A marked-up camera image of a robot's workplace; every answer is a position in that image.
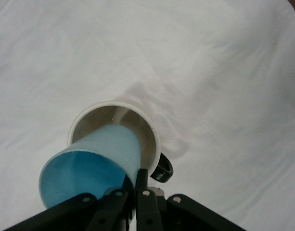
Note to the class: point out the white folded cloth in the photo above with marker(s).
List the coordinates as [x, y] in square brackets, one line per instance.
[209, 72]

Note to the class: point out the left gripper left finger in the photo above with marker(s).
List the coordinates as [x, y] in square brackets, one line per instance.
[72, 211]

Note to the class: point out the blue plastic cup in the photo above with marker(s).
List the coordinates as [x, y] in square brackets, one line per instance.
[108, 149]

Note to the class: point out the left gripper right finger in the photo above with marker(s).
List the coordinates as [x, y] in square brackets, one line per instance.
[147, 211]

